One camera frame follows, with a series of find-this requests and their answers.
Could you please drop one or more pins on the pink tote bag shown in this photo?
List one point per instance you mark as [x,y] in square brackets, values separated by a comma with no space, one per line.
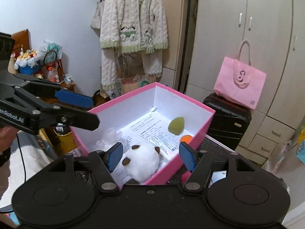
[240,82]

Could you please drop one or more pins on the white mesh bath pouf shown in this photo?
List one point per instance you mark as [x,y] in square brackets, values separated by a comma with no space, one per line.
[109,138]

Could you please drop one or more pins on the red wire basket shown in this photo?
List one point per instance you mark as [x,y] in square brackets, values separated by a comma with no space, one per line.
[53,68]

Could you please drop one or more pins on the brown paper bag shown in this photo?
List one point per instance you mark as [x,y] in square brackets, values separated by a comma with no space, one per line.
[132,83]

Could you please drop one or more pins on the person left hand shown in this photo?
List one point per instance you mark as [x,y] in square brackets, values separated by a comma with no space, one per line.
[7,136]

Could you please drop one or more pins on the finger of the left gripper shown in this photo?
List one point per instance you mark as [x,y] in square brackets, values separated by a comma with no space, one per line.
[53,114]
[47,89]

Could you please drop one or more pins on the beige wardrobe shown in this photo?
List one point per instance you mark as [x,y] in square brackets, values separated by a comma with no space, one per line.
[269,34]

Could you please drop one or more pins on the colourful hanging gift bag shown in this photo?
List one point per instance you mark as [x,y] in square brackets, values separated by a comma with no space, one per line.
[300,151]

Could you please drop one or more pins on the canvas tote on rack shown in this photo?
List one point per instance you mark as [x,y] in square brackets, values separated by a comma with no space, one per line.
[96,19]

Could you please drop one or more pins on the orange cap bottle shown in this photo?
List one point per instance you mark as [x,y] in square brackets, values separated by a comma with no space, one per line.
[51,75]

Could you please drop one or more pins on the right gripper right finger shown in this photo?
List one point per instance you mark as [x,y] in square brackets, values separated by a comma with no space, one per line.
[197,163]

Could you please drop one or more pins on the orange makeup sponge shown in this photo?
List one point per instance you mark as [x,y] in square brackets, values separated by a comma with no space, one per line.
[186,138]

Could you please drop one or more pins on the white panda plush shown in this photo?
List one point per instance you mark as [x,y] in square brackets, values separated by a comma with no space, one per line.
[141,161]

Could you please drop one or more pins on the teal gift bag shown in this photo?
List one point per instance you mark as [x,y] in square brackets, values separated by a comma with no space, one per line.
[144,83]

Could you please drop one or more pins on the green makeup sponge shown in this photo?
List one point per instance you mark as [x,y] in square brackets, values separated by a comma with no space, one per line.
[177,125]

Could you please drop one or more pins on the black suitcase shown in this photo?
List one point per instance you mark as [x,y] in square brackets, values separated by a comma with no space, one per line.
[230,121]

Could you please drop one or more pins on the printed paper sheet in box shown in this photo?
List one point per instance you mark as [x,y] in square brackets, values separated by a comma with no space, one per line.
[153,127]

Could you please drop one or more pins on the cream knitted cardigan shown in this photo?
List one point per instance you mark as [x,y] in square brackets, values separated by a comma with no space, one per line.
[132,26]

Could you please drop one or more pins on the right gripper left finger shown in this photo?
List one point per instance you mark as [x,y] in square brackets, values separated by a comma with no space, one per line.
[102,164]

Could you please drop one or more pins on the pink cardboard shoe box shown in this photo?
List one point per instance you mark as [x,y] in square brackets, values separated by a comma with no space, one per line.
[155,97]

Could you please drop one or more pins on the blue flower bucket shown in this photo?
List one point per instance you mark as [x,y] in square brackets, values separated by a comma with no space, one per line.
[28,62]

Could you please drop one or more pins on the black honeycomb table mat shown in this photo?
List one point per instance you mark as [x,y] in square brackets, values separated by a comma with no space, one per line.
[255,177]

